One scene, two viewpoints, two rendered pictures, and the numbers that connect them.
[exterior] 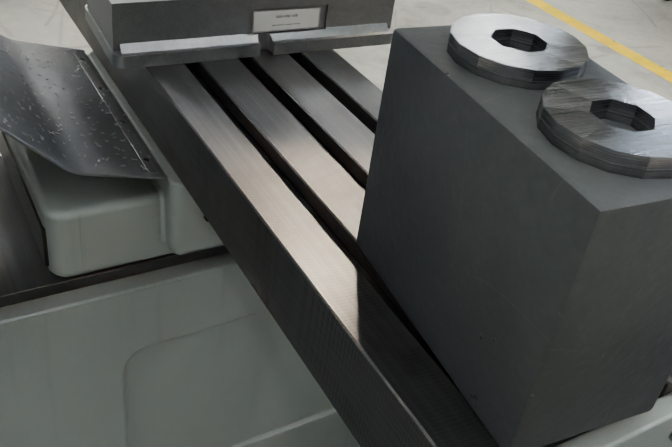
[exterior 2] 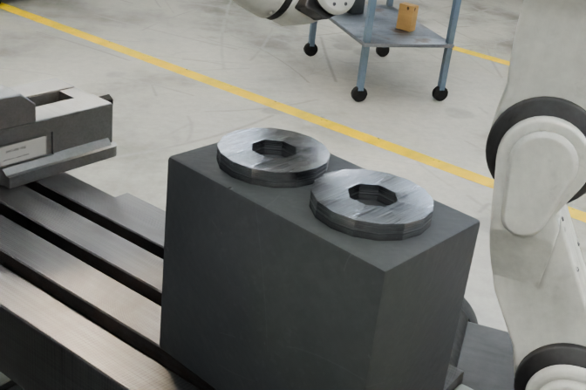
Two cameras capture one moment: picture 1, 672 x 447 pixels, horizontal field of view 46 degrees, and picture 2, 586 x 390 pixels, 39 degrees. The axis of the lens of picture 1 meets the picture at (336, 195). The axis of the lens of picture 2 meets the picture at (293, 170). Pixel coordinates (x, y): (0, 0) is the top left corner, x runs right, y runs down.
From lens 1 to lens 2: 0.16 m
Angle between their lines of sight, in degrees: 21
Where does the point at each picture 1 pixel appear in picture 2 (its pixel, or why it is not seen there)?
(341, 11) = (65, 135)
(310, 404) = not seen: outside the picture
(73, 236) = not seen: outside the picture
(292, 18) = (21, 150)
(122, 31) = not seen: outside the picture
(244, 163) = (26, 300)
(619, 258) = (401, 303)
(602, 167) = (372, 238)
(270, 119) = (33, 252)
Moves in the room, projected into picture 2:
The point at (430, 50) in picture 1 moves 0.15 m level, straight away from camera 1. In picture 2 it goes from (207, 170) to (186, 102)
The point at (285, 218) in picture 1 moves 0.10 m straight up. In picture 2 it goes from (86, 342) to (87, 243)
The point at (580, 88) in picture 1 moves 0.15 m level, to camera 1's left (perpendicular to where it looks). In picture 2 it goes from (335, 180) to (132, 189)
